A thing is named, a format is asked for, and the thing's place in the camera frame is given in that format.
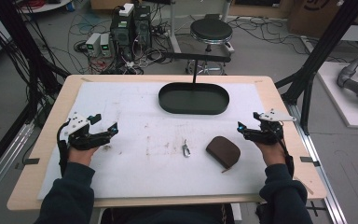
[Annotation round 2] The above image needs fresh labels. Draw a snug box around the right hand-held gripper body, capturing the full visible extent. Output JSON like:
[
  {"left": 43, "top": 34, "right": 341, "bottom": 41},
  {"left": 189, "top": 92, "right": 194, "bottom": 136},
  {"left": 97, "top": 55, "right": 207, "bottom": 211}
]
[{"left": 250, "top": 108, "right": 297, "bottom": 147}]

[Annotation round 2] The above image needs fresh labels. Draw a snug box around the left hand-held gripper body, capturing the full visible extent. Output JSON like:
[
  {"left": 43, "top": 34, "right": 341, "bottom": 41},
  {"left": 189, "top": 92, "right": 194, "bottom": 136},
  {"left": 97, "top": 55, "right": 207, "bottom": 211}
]
[{"left": 57, "top": 112, "right": 110, "bottom": 152}]

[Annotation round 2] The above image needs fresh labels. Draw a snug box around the person's left hand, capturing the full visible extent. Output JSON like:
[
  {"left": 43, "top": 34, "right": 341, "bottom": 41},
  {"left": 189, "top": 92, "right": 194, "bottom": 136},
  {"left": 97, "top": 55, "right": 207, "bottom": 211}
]
[{"left": 67, "top": 145, "right": 101, "bottom": 168}]

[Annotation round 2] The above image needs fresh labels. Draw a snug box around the person's right hand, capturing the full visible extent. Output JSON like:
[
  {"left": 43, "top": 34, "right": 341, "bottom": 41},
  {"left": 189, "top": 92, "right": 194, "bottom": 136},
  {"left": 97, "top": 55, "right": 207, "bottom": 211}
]
[{"left": 254, "top": 140, "right": 289, "bottom": 168}]

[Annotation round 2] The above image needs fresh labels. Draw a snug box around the brown pouch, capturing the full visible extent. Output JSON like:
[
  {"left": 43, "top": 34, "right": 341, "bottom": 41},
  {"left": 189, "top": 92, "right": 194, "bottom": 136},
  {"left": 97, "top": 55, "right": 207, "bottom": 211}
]
[{"left": 205, "top": 135, "right": 242, "bottom": 174}]

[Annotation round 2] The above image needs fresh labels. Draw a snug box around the black tape strip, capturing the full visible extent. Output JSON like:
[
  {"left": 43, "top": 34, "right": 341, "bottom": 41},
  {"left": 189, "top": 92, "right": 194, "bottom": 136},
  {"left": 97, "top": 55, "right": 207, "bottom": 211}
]
[
  {"left": 299, "top": 155, "right": 322, "bottom": 168},
  {"left": 22, "top": 157, "right": 41, "bottom": 166}
]

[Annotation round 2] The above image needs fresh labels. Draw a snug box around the black oval tray with hanger stand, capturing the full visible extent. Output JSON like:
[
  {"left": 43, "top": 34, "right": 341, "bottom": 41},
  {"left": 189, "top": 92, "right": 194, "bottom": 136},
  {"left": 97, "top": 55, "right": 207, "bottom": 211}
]
[{"left": 158, "top": 51, "right": 232, "bottom": 116}]

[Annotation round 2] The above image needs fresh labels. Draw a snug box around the white foam mat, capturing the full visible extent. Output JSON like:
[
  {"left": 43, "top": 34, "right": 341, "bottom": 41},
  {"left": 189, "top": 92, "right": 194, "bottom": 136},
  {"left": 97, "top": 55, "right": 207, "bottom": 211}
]
[{"left": 36, "top": 80, "right": 270, "bottom": 201}]

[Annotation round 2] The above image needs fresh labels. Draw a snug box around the silver carabiner clip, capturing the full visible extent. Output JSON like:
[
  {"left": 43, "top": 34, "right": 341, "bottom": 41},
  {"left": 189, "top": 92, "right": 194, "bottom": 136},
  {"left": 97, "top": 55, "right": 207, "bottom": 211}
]
[{"left": 181, "top": 138, "right": 192, "bottom": 159}]

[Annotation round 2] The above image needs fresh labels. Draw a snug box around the wooden table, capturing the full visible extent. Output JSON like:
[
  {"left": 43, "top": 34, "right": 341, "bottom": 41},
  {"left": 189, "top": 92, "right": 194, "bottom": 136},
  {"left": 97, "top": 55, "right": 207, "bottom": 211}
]
[{"left": 7, "top": 74, "right": 328, "bottom": 212}]

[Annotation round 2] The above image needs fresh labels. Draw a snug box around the grey power supply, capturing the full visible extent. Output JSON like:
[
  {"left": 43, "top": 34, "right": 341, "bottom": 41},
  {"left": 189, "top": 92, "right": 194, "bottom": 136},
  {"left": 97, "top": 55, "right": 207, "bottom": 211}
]
[
  {"left": 85, "top": 32, "right": 103, "bottom": 58},
  {"left": 99, "top": 33, "right": 113, "bottom": 58}
]

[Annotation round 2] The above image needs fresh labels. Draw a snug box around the white platform board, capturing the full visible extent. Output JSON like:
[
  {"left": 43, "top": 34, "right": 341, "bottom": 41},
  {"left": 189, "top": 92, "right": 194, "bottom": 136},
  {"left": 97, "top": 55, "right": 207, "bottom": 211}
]
[{"left": 316, "top": 61, "right": 358, "bottom": 131}]

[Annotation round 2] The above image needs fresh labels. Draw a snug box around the black computer tower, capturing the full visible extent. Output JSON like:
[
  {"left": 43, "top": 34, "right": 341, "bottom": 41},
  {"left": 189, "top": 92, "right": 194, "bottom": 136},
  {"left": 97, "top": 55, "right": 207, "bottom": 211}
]
[
  {"left": 132, "top": 5, "right": 153, "bottom": 49},
  {"left": 109, "top": 11, "right": 135, "bottom": 61}
]

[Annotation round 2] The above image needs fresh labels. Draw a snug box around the black round stool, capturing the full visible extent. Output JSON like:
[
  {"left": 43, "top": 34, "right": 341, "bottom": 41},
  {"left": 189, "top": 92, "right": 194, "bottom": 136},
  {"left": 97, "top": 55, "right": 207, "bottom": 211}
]
[{"left": 185, "top": 17, "right": 236, "bottom": 76}]

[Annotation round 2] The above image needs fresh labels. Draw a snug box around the person's lap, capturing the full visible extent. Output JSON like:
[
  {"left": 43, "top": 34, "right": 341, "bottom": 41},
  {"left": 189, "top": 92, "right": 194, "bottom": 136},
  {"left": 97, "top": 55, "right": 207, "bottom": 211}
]
[{"left": 100, "top": 203, "right": 236, "bottom": 224}]

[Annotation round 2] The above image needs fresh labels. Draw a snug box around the white box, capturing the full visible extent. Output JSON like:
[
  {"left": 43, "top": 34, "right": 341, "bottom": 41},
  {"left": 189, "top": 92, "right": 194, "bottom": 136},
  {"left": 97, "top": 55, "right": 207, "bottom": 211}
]
[{"left": 117, "top": 2, "right": 135, "bottom": 18}]

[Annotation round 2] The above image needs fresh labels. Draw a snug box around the cardboard box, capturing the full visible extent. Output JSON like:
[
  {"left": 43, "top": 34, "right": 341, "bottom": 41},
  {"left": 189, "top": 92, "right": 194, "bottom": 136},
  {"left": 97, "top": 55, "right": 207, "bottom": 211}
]
[{"left": 286, "top": 0, "right": 358, "bottom": 39}]

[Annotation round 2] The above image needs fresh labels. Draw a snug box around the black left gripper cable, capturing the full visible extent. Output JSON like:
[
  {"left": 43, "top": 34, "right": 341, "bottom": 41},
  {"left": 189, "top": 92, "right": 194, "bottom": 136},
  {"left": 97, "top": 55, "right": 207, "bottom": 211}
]
[{"left": 56, "top": 120, "right": 73, "bottom": 177}]

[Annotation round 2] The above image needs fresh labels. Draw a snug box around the aluminium rail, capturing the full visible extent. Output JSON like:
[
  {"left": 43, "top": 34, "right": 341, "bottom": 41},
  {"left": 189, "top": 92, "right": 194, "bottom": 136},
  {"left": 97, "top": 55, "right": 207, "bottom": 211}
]
[
  {"left": 0, "top": 121, "right": 35, "bottom": 208},
  {"left": 286, "top": 103, "right": 349, "bottom": 224}
]

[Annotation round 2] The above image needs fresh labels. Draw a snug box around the black frame post with cables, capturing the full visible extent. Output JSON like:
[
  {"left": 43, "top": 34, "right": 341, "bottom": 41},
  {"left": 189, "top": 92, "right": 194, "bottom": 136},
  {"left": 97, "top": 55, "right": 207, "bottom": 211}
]
[{"left": 0, "top": 0, "right": 72, "bottom": 129}]

